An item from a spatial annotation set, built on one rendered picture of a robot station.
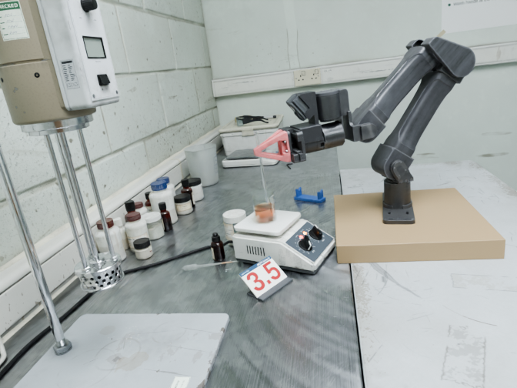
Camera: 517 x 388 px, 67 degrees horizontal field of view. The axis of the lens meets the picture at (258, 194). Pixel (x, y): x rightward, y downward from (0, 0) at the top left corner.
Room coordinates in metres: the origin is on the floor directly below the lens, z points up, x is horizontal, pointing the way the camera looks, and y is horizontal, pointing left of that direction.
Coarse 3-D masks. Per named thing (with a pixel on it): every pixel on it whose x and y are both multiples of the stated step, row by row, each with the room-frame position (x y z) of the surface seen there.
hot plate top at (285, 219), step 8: (248, 216) 0.87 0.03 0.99; (280, 216) 0.84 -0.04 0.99; (288, 216) 0.84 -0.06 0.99; (296, 216) 0.83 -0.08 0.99; (240, 224) 0.83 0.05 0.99; (248, 224) 0.82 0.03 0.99; (256, 224) 0.81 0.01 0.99; (264, 224) 0.81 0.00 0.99; (272, 224) 0.80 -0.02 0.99; (280, 224) 0.80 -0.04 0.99; (288, 224) 0.79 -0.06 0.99; (256, 232) 0.78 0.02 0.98; (264, 232) 0.77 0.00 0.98; (272, 232) 0.76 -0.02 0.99; (280, 232) 0.76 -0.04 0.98
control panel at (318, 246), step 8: (304, 224) 0.83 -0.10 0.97; (296, 232) 0.79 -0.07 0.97; (288, 240) 0.76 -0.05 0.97; (296, 240) 0.77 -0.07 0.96; (312, 240) 0.78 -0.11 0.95; (320, 240) 0.79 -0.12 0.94; (328, 240) 0.80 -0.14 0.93; (296, 248) 0.74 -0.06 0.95; (312, 248) 0.76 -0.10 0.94; (320, 248) 0.76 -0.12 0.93; (312, 256) 0.73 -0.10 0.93
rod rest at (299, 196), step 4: (300, 188) 1.20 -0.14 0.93; (296, 192) 1.19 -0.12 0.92; (300, 192) 1.20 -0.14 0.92; (320, 192) 1.14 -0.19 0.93; (296, 196) 1.19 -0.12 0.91; (300, 196) 1.19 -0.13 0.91; (304, 196) 1.18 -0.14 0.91; (308, 196) 1.18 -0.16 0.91; (312, 196) 1.17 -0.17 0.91; (316, 196) 1.17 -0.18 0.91; (320, 196) 1.14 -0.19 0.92; (300, 200) 1.17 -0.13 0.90; (304, 200) 1.17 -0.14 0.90; (308, 200) 1.16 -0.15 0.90; (312, 200) 1.14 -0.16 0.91; (316, 200) 1.14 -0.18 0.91; (320, 200) 1.13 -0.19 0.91; (324, 200) 1.14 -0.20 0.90
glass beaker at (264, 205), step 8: (256, 192) 0.85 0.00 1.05; (264, 192) 0.86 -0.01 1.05; (272, 192) 0.82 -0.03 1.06; (256, 200) 0.81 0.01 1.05; (264, 200) 0.81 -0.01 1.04; (272, 200) 0.82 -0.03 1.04; (256, 208) 0.81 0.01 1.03; (264, 208) 0.81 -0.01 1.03; (272, 208) 0.82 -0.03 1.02; (256, 216) 0.82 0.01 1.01; (264, 216) 0.81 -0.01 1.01; (272, 216) 0.81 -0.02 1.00
